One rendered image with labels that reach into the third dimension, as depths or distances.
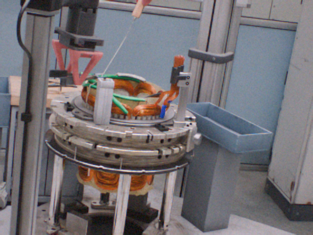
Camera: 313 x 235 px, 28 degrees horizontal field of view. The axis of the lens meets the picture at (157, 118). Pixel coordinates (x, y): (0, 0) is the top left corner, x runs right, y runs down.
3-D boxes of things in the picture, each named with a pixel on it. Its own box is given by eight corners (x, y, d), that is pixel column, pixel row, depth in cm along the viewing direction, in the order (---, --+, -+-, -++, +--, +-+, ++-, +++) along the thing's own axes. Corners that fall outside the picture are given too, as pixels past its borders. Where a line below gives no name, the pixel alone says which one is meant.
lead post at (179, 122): (185, 128, 130) (194, 73, 127) (173, 127, 129) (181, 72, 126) (183, 125, 132) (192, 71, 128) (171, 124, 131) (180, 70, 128)
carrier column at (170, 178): (159, 235, 146) (171, 152, 140) (155, 230, 148) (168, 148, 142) (169, 235, 146) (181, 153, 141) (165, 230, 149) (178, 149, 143)
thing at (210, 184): (250, 240, 154) (273, 132, 146) (217, 247, 148) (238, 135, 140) (192, 199, 174) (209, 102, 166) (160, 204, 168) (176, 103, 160)
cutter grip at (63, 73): (47, 77, 126) (48, 69, 126) (47, 76, 127) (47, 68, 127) (67, 78, 128) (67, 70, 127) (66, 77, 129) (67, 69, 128)
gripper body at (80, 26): (74, 46, 119) (81, 8, 117) (52, 34, 127) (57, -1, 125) (104, 48, 122) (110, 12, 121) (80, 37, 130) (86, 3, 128)
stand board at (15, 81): (10, 105, 146) (11, 95, 145) (9, 84, 164) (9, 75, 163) (94, 111, 152) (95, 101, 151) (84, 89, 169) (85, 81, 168)
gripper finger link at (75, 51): (67, 87, 121) (75, 40, 118) (52, 78, 126) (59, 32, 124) (98, 89, 124) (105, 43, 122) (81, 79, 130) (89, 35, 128)
